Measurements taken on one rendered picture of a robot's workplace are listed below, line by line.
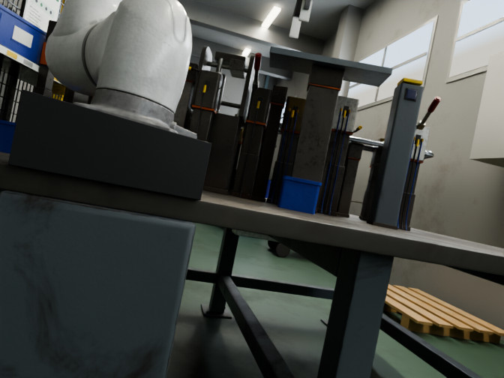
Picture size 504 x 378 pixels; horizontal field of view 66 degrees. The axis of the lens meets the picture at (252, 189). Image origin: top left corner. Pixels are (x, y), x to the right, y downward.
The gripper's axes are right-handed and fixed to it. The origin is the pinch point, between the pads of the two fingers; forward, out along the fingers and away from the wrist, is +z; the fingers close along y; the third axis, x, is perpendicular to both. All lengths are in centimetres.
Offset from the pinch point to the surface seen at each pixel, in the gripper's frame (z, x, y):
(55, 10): -10, 102, 70
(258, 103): 24.3, 7.0, 9.4
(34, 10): -3, 105, 56
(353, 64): 11.2, -16.8, -9.9
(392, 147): 32.5, -34.0, -9.3
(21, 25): 13, 92, 22
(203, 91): 25.6, 25.4, 3.9
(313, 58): 11.6, -5.1, -8.0
